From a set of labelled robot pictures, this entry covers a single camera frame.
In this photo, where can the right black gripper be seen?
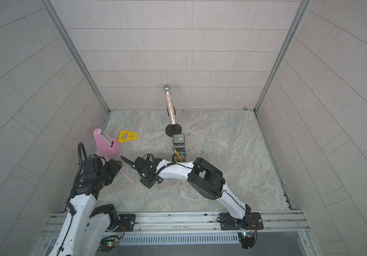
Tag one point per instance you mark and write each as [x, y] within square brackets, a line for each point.
[137, 165]

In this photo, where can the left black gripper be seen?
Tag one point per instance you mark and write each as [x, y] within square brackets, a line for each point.
[113, 168]

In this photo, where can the pink toothbrush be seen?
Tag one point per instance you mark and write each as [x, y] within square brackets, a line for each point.
[127, 177]

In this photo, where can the yellow toothbrush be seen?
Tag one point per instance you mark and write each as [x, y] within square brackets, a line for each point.
[178, 156]

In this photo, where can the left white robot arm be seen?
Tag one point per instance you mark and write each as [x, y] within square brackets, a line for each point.
[86, 223]

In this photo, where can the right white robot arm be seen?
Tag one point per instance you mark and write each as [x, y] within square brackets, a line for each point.
[205, 178]

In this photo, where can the pink metronome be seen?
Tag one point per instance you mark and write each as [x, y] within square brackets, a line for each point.
[106, 145]

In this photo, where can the yellow triangular block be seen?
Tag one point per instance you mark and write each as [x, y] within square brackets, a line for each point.
[125, 136]

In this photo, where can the black microphone stand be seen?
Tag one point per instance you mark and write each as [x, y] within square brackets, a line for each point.
[173, 128]

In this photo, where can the left controller board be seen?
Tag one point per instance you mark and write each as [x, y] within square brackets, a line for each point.
[109, 243]

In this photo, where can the controller board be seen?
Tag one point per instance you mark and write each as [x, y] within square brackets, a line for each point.
[109, 243]
[247, 239]

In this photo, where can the rhinestone silver microphone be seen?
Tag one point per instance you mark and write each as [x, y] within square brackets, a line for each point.
[169, 102]

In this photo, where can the right controller board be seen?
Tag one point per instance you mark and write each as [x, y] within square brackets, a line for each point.
[247, 239]

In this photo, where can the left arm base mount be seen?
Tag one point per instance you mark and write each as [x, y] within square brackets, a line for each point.
[122, 222]

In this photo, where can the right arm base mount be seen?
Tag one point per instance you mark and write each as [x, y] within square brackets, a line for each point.
[251, 221]

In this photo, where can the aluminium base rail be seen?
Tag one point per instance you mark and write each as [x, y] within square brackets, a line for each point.
[188, 228]

